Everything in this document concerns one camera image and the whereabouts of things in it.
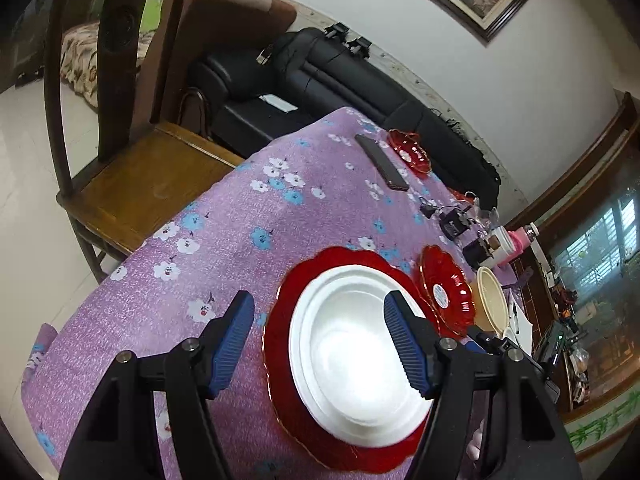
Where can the red glass dish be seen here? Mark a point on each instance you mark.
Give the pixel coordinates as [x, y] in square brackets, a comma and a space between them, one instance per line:
[410, 152]

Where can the wooden display cabinet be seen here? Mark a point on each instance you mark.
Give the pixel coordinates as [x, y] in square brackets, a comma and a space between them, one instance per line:
[615, 125]

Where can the beige plastic bowl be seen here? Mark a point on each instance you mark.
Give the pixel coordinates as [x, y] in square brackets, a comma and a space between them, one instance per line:
[492, 300]

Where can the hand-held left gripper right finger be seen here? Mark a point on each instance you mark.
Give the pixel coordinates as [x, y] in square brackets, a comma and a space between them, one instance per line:
[405, 350]

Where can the black charger block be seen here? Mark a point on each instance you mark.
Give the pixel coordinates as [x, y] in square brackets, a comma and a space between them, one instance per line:
[477, 251]
[452, 222]

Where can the floral bed blanket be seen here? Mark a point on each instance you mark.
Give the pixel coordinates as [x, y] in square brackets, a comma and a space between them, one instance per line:
[80, 60]

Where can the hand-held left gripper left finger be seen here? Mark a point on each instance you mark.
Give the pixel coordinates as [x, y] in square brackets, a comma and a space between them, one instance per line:
[230, 345]

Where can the white cup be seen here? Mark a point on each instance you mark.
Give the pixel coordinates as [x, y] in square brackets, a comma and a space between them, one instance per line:
[507, 250]

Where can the small black silver device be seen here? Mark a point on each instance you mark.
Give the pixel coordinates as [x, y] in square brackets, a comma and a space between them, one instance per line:
[263, 55]

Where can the dark wooden chair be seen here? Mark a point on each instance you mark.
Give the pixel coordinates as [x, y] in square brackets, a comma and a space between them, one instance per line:
[150, 180]

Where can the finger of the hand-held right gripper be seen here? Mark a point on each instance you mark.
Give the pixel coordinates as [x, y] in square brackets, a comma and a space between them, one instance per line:
[482, 337]

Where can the small red gold-rimmed plate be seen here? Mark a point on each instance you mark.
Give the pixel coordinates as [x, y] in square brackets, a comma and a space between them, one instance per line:
[445, 280]

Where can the black clamp device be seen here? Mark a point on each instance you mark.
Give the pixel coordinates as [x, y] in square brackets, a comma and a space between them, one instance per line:
[337, 31]
[360, 46]

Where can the purple floral tablecloth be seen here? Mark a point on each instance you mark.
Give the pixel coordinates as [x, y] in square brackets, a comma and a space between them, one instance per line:
[300, 210]

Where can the black phone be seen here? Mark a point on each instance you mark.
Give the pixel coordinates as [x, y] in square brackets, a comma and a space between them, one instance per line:
[382, 162]

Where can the clear glass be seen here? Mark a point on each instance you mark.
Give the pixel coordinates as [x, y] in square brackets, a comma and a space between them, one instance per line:
[487, 216]

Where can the large red scalloped plate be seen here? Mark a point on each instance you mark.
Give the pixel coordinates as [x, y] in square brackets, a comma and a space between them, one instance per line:
[285, 320]

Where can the white paper sheet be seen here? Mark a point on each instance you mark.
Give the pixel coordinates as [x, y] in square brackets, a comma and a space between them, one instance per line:
[277, 103]

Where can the brown armchair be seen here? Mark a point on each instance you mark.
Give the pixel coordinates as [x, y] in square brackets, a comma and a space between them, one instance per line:
[225, 15]

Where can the purple phone stand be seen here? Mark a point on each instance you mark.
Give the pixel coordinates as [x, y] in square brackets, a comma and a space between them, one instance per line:
[522, 277]

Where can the white bowl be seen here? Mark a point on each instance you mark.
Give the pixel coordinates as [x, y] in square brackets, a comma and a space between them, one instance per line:
[350, 360]

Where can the black pen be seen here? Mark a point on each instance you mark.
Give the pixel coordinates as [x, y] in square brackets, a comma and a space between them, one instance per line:
[515, 317]

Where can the black leather sofa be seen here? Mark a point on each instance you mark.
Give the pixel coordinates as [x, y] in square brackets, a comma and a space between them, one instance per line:
[325, 75]

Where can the white notebook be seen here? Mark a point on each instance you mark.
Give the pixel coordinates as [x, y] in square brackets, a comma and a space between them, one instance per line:
[524, 332]

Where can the green cloth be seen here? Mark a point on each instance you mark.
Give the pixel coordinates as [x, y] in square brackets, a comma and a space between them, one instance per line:
[150, 12]

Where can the pink bottle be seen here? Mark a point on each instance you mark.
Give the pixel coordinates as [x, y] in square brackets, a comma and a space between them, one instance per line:
[522, 240]

